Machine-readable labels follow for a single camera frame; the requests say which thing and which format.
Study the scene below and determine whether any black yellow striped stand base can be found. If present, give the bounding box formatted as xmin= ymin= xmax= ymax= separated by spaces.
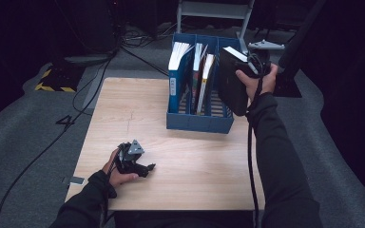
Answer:
xmin=272 ymin=70 xmax=302 ymax=99
xmin=33 ymin=65 xmax=86 ymax=93

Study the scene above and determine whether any yellow book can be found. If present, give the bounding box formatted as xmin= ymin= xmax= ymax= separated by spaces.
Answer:
xmin=196 ymin=53 xmax=217 ymax=116

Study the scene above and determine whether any dark slanted pole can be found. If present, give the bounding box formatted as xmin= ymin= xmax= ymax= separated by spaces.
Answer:
xmin=278 ymin=0 xmax=327 ymax=69

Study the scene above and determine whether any person's right hand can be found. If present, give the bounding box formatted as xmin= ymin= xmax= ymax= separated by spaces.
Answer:
xmin=235 ymin=64 xmax=279 ymax=103

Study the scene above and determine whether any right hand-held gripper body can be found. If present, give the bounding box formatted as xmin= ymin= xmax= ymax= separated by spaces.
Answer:
xmin=244 ymin=39 xmax=285 ymax=79

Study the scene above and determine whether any grey metal stand frame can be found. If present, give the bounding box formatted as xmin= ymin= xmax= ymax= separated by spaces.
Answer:
xmin=175 ymin=0 xmax=256 ymax=60

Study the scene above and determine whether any long black floor cable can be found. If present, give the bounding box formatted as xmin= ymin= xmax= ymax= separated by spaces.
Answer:
xmin=0 ymin=107 xmax=88 ymax=228

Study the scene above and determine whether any grey metal floor bar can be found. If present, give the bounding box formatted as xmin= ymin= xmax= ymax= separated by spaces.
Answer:
xmin=82 ymin=65 xmax=109 ymax=110

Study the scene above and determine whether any tangle of black cables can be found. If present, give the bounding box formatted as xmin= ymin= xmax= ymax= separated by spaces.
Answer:
xmin=120 ymin=22 xmax=179 ymax=48

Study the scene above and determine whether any black equipment case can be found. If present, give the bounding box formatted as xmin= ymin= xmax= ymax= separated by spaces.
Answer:
xmin=85 ymin=0 xmax=122 ymax=54

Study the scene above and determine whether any black hardcover book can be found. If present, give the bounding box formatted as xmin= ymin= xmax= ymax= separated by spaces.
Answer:
xmin=218 ymin=46 xmax=251 ymax=117

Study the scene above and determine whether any right hand-held gripper cable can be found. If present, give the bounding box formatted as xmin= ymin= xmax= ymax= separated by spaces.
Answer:
xmin=246 ymin=77 xmax=264 ymax=228

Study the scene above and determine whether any small grey tag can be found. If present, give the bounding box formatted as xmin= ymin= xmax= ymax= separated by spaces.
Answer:
xmin=61 ymin=175 xmax=86 ymax=186

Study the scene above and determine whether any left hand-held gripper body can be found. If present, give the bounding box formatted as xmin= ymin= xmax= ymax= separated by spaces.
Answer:
xmin=115 ymin=139 xmax=145 ymax=174

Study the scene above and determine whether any blue landscape cover book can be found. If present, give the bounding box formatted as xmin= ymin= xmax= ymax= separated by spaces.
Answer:
xmin=167 ymin=41 xmax=195 ymax=114

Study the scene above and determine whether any grey flat stand base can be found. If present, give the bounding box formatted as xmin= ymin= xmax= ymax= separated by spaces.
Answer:
xmin=64 ymin=54 xmax=115 ymax=66

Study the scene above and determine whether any red and blue illustrated book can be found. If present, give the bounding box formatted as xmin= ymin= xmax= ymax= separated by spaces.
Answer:
xmin=191 ymin=42 xmax=208 ymax=115

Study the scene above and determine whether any hand-held gripper cable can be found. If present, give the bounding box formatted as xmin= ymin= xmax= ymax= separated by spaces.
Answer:
xmin=246 ymin=77 xmax=264 ymax=228
xmin=102 ymin=186 xmax=112 ymax=224

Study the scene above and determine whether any blue plastic file rack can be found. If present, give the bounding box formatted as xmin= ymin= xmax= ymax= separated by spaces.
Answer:
xmin=165 ymin=32 xmax=243 ymax=135

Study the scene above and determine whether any straight black floor cable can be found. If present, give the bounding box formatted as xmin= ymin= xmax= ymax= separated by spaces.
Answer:
xmin=120 ymin=46 xmax=169 ymax=78

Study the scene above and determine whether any left hand-held gripper cable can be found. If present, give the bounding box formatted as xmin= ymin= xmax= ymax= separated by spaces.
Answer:
xmin=102 ymin=186 xmax=112 ymax=224

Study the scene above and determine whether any person's left hand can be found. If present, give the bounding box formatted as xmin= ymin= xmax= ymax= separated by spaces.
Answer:
xmin=101 ymin=148 xmax=140 ymax=188

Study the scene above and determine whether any looped black floor cable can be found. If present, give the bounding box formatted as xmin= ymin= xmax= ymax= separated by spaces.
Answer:
xmin=71 ymin=58 xmax=113 ymax=117

